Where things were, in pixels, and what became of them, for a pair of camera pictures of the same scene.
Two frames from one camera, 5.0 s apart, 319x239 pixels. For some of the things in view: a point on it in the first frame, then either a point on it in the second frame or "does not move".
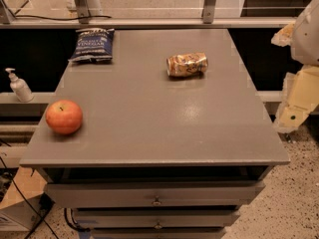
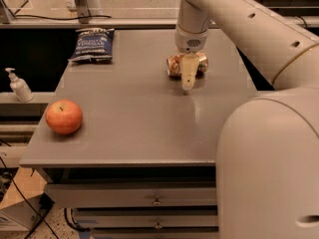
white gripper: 307,37 -> 189,43
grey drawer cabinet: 156,155 does not move
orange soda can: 189,65 does not move
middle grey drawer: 156,218 does not move
